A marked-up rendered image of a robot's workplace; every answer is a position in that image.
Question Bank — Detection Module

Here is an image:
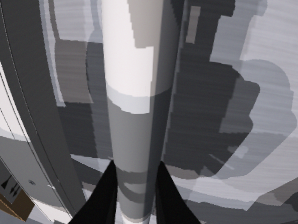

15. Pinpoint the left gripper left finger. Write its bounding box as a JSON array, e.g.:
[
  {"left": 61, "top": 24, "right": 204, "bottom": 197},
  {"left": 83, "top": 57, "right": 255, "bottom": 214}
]
[{"left": 68, "top": 160, "right": 118, "bottom": 224}]

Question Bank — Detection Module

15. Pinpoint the white tube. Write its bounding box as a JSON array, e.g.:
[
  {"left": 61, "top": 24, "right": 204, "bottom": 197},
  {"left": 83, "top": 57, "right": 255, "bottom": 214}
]
[{"left": 101, "top": 0, "right": 185, "bottom": 224}]

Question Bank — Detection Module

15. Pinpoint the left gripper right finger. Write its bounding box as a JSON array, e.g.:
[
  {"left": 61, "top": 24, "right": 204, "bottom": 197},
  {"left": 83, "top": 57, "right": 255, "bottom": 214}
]
[{"left": 155, "top": 161, "right": 201, "bottom": 224}]

